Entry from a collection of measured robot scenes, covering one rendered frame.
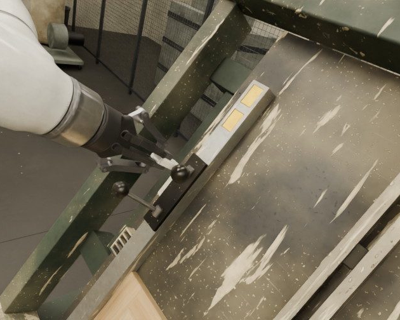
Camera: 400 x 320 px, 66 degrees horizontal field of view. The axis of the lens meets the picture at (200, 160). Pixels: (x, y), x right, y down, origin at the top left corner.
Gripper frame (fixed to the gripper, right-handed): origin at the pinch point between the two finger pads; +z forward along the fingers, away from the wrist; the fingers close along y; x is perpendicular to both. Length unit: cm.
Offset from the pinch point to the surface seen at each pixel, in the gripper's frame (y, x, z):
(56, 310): 71, -24, 30
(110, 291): 34.8, 0.8, 11.7
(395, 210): -18.5, 34.5, 11.7
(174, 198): 7.1, -0.4, 10.5
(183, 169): -1.1, 4.2, 0.3
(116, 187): 11.8, -6.6, -0.3
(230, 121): -14.9, -2.0, 11.6
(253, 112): -19.7, 0.7, 12.5
